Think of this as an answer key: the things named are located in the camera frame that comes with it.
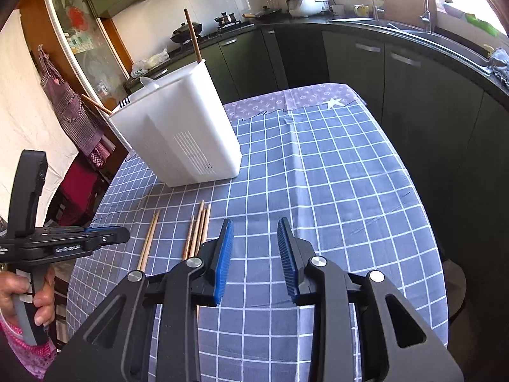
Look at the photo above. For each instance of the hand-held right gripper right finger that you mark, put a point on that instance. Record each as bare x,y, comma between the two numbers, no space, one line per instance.
287,262

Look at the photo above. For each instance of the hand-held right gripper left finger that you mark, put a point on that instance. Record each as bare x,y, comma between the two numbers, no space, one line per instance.
223,262

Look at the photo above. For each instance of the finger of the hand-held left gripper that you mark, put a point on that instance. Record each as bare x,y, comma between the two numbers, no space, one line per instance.
113,236

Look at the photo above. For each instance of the wooden chopstick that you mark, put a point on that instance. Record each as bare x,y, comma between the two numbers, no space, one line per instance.
188,238
147,239
196,229
95,104
205,223
200,229
191,36
150,241

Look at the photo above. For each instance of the white plastic utensil holder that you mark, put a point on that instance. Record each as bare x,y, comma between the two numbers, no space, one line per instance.
175,127

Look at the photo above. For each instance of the person's left forearm pink sleeve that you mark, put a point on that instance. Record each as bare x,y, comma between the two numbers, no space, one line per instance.
24,358

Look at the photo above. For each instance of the person's left hand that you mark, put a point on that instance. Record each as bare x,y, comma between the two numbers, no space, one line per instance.
45,298

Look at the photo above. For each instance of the red chair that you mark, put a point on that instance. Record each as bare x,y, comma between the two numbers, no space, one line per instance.
79,187

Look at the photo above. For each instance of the blue checked tablecloth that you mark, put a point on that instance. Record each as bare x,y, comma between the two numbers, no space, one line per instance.
318,175

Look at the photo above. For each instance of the white hanging sheet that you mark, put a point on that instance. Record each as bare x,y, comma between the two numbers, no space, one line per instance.
24,107

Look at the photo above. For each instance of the dark fork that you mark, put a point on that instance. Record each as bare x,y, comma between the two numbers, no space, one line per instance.
125,101

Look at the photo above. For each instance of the purple checked apron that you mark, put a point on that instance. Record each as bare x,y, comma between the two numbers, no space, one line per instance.
65,107

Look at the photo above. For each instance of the white plastic spoon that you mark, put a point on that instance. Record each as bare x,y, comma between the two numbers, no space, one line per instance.
149,83

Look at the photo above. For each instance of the purple patterned tablecloth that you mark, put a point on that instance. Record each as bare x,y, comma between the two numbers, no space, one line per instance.
278,97

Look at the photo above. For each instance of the wooden stool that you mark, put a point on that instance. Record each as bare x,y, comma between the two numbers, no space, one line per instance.
457,286

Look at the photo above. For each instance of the white plastic bag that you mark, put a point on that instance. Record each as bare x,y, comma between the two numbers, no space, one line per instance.
149,61

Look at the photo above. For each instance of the glass sliding door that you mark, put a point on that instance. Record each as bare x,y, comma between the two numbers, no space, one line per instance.
83,39

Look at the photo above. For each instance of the black wok with lid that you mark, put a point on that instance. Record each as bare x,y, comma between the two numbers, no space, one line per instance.
186,32

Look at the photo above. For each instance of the black gas stove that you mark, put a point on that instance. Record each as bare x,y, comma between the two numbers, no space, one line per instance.
234,28

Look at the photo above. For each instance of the black kitchen countertop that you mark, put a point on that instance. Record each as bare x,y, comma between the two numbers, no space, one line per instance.
278,22

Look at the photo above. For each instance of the small black pot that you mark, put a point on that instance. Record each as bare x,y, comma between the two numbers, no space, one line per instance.
227,20

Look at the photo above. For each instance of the black frying pan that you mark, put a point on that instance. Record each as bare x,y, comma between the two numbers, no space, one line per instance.
268,12

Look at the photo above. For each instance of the white rice cooker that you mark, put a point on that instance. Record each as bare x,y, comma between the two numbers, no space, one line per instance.
308,4

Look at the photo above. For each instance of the white and yellow mug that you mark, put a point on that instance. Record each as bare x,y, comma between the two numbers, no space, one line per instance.
360,10

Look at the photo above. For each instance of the brown cutting board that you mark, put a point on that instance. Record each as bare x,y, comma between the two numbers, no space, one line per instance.
401,6

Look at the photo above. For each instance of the tall steel faucet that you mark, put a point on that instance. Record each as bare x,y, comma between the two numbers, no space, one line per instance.
426,12

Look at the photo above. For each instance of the grey crumpled rag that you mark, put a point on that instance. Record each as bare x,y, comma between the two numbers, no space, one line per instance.
499,67

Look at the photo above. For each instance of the green plastic container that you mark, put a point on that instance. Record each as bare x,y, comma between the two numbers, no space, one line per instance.
481,24

